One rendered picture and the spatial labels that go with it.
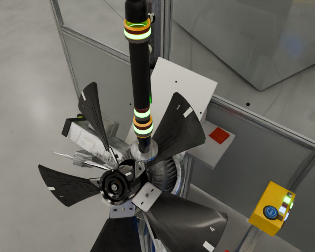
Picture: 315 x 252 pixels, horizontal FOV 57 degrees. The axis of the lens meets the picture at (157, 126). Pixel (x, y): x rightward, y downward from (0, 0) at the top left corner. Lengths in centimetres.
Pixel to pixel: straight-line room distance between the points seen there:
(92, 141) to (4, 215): 143
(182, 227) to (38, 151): 195
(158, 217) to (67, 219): 143
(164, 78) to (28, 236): 162
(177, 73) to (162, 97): 11
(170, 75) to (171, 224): 55
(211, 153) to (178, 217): 60
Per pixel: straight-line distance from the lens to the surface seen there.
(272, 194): 120
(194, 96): 110
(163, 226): 96
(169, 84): 114
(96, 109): 99
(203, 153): 148
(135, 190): 97
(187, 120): 85
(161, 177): 106
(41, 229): 235
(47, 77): 336
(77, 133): 125
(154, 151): 74
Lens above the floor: 207
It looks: 51 degrees down
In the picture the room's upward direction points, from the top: straight up
